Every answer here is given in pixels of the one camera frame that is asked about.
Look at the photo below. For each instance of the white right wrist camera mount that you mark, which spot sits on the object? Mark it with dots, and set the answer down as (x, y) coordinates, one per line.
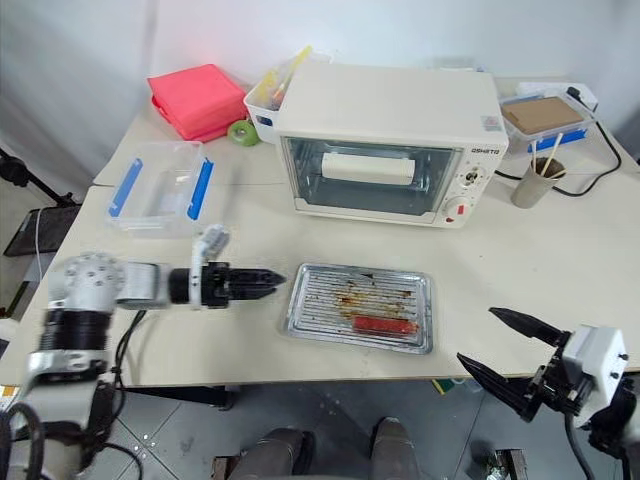
(597, 360)

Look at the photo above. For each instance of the long yellow plastic tool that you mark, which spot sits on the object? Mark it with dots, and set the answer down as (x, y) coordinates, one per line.
(298, 65)

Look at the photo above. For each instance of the black mesh panel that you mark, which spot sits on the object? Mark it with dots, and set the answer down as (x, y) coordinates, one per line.
(40, 230)

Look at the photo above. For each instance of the white plastic bin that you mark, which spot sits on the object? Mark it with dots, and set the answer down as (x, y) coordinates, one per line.
(262, 110)

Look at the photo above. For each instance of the brown cardboard sheet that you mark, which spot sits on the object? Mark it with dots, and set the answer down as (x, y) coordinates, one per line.
(542, 115)

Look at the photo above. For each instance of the cream toaster oven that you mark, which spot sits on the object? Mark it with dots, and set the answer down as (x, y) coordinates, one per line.
(385, 100)

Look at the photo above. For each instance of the large oven timer knob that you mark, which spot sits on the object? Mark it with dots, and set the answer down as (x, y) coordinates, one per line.
(459, 207)

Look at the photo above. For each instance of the empty clear box blue clips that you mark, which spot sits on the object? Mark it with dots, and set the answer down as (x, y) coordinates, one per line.
(160, 195)

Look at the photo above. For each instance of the black tripod stand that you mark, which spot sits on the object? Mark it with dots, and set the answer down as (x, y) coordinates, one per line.
(30, 175)

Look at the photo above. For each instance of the green tape roll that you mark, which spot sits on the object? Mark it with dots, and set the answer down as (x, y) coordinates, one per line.
(243, 133)

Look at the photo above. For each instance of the glass toaster oven door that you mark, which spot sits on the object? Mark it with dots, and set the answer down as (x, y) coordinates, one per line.
(370, 197)

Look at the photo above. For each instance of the wooden chopstick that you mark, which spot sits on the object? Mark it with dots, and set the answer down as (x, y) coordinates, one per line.
(554, 152)
(534, 157)

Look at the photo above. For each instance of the ribbed metal baking tray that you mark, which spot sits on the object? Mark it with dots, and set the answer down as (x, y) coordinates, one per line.
(330, 300)

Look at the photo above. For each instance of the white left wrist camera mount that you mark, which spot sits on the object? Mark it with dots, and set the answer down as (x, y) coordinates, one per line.
(199, 260)

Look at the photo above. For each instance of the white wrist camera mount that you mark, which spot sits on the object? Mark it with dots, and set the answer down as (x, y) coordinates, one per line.
(199, 260)
(597, 360)

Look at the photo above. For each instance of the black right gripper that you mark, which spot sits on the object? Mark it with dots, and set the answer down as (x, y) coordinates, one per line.
(552, 385)

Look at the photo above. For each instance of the short yellow plastic tool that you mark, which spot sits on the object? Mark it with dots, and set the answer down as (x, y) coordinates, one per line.
(269, 82)

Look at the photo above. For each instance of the green yellow sponge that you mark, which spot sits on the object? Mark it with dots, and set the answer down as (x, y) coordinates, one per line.
(447, 386)

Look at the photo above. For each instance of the dark rounded shape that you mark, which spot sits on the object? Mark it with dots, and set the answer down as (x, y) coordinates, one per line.
(275, 452)
(395, 447)

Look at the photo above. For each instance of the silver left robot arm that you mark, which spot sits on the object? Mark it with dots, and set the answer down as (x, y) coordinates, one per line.
(95, 280)

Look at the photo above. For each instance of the white power strip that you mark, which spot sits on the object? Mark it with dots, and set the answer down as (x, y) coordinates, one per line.
(587, 97)

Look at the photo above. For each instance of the small oven temperature knob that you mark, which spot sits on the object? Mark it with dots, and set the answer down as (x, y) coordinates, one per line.
(474, 177)

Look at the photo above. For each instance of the grey paper cup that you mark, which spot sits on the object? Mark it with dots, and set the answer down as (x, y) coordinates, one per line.
(532, 187)

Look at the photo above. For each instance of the pink folded fabric bag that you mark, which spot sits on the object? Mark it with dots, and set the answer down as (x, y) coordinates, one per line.
(195, 97)

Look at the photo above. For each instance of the clear box with cardboard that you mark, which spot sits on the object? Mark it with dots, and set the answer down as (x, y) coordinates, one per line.
(550, 137)

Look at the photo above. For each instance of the red sausage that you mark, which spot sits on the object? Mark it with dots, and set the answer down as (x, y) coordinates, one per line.
(385, 325)

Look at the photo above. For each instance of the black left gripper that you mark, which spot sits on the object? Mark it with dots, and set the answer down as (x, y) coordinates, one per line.
(217, 285)

